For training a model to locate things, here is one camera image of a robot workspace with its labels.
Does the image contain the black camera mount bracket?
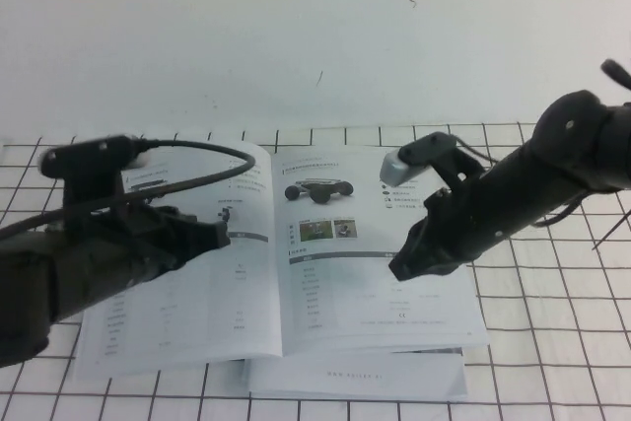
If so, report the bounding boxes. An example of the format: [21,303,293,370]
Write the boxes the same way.
[38,133,138,208]
[396,130,490,191]

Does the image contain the black right camera mount bracket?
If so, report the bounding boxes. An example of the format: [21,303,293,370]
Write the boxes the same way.
[396,130,490,191]

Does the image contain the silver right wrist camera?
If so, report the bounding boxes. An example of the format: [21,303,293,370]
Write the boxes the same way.
[379,148,428,189]

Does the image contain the black left camera mount bracket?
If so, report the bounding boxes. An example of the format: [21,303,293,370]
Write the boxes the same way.
[38,133,138,208]

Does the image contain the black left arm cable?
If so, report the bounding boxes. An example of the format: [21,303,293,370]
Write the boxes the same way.
[0,138,259,241]

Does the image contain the closed white book with print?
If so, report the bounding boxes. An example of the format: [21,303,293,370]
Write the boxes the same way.
[240,341,468,400]

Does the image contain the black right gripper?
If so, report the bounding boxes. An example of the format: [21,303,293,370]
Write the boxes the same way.
[387,187,495,281]

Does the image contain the white grid-pattern tablecloth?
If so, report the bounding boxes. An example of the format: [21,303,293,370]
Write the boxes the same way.
[0,119,631,421]

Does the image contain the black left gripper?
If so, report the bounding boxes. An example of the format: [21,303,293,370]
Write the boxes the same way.
[73,202,233,295]

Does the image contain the white product manual book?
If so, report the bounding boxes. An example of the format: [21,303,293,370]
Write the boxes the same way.
[73,141,490,383]

